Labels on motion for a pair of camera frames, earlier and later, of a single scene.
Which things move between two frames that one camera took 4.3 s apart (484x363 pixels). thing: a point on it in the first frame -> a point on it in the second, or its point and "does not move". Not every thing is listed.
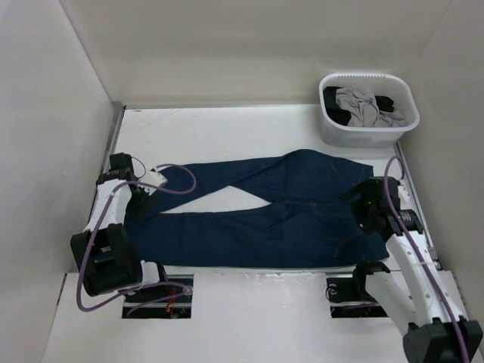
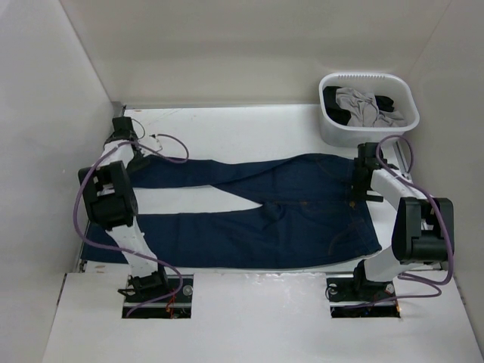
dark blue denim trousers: [312, 219] does not move
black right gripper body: [363, 206] -> [358, 190]
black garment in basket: [342, 116] does not move
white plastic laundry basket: [398, 87] does not move
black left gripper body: [138, 203] -> [138, 162]
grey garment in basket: [364, 109] does not move
